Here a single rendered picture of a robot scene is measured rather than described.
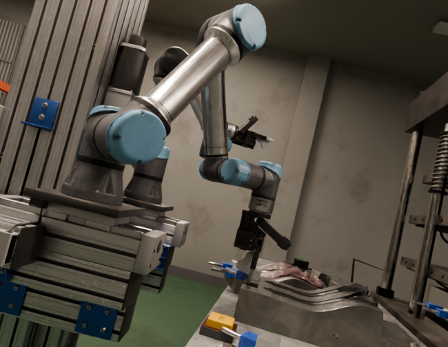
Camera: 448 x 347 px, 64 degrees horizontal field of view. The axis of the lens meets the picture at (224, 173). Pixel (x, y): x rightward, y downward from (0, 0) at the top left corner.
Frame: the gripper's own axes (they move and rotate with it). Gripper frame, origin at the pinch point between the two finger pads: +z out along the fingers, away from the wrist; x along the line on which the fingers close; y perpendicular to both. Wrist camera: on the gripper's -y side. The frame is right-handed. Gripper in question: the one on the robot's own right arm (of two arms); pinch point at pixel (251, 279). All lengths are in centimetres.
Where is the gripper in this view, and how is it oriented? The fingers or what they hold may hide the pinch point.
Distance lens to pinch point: 111.0
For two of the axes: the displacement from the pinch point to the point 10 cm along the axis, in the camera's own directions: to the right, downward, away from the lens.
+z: -2.4, 9.7, -0.7
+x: -1.5, -1.1, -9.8
